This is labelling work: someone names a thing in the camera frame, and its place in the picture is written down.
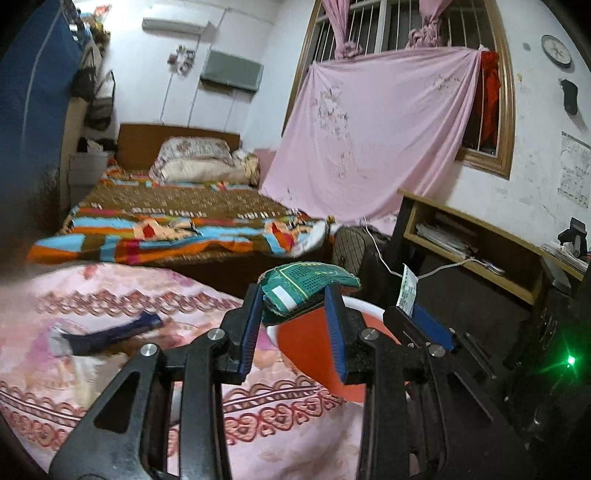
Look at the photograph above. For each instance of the round wall clock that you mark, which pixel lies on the round wall clock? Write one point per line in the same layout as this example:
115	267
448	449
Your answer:
556	50

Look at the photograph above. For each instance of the white air conditioner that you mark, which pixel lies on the white air conditioner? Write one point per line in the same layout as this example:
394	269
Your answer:
173	25

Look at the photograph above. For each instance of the dark blue sock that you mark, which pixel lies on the dark blue sock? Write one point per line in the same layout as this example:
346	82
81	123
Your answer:
111	333

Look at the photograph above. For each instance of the folded cream quilt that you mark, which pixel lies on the folded cream quilt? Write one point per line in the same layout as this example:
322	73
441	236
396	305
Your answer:
249	166

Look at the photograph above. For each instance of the tissue box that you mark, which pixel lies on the tissue box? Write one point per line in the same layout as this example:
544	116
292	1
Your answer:
94	146

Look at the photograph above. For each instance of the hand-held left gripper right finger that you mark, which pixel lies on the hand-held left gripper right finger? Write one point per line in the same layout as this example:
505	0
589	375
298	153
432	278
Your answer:
334	332

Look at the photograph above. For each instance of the pink floral quilt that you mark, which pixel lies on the pink floral quilt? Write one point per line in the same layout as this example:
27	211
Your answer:
92	392

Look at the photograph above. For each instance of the floral pillow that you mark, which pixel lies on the floral pillow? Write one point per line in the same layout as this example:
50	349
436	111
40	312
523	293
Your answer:
194	150

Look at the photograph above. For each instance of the pink tied curtain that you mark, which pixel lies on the pink tied curtain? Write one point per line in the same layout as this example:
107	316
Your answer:
429	27
341	27

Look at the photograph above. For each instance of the white drawer cabinet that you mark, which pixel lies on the white drawer cabinet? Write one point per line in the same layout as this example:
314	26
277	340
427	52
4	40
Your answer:
87	173

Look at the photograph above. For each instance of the barred window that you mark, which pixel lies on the barred window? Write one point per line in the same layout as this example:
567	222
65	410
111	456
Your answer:
383	23

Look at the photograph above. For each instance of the wooden desk with shelf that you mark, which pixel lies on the wooden desk with shelf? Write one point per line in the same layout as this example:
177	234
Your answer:
508	235

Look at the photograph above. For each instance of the blue fabric wardrobe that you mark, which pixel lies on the blue fabric wardrobe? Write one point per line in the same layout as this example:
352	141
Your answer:
32	92

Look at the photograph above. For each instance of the white basin with red inside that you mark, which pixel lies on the white basin with red inside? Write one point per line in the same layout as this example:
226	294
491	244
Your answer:
304	355

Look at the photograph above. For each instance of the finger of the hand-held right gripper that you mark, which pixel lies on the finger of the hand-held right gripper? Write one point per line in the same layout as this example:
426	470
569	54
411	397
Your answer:
431	328
398	323

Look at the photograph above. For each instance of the colourful patterned bedspread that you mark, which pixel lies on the colourful patterned bedspread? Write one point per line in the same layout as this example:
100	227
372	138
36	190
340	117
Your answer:
161	217

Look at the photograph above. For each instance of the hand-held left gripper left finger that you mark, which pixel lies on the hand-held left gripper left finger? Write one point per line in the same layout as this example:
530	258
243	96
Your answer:
249	323

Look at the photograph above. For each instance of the stack of papers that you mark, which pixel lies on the stack of papers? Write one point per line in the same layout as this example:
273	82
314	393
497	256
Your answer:
443	237

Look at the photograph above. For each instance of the grey covered wall television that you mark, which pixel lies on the grey covered wall television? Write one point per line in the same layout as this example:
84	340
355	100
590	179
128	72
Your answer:
231	71

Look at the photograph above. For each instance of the wall calendar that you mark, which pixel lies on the wall calendar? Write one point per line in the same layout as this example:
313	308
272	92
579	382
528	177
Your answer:
575	170

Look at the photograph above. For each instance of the wall socket with plugs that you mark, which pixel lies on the wall socket with plugs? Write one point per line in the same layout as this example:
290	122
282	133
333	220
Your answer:
182	60

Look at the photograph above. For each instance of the grey tote bag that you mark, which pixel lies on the grey tote bag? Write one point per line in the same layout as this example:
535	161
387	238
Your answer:
100	110

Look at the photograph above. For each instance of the wooden headboard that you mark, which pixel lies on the wooden headboard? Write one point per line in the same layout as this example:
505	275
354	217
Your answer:
138	145

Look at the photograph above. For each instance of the pink hanging sheet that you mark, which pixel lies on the pink hanging sheet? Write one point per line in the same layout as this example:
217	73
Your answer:
378	138

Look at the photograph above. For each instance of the green carton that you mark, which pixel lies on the green carton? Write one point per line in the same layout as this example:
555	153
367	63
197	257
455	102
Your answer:
304	282

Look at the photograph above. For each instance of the black hanging pouch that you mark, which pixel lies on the black hanging pouch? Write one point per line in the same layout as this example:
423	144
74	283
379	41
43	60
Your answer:
570	97

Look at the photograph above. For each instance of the pile of desk papers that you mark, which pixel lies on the pile of desk papers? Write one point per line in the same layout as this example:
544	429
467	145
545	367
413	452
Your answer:
565	258

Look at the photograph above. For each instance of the black handbag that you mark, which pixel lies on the black handbag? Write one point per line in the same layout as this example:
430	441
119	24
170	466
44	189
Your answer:
83	85

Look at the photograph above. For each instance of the white paper label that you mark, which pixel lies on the white paper label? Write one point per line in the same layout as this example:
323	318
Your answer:
407	290

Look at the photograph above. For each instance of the red hanging cloth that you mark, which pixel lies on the red hanging cloth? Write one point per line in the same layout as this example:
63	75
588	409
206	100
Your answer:
490	92

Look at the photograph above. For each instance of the red floral decoration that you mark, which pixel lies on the red floral decoration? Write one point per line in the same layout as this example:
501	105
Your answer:
100	16

